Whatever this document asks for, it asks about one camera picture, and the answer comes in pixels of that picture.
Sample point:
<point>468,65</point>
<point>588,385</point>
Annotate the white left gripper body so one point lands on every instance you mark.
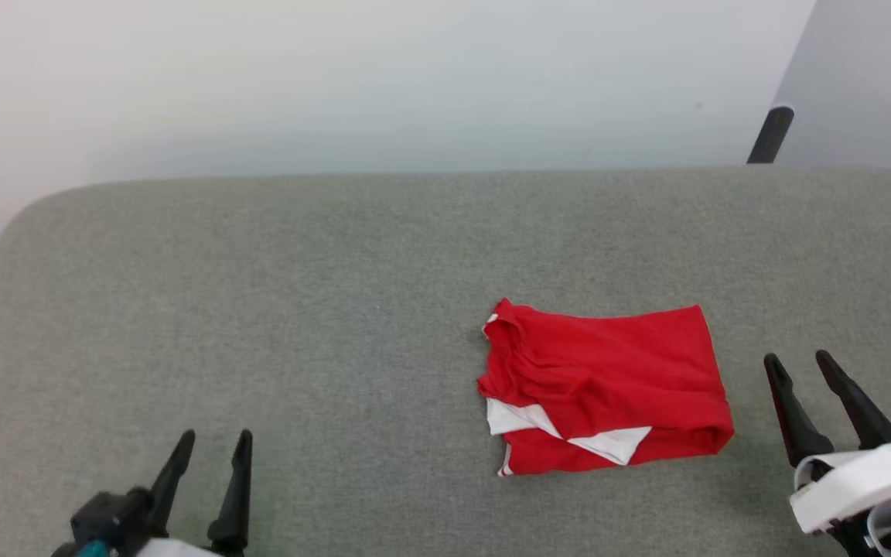
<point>179,549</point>

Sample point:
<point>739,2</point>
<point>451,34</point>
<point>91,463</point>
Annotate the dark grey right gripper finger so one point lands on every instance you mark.
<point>801,425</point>
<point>863,410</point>

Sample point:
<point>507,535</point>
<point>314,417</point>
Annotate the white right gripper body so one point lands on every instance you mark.
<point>863,483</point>

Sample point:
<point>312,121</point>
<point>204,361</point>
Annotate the black slanted post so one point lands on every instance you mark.
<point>770,135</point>

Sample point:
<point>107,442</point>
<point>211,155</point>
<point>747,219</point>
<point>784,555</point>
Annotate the grey fabric sofa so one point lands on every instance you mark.
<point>298,309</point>

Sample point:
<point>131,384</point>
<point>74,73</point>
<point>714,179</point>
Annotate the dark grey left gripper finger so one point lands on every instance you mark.
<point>171,480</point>
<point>237,503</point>

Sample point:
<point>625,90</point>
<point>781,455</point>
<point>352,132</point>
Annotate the red white t-shirt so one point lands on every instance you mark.
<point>631,371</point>

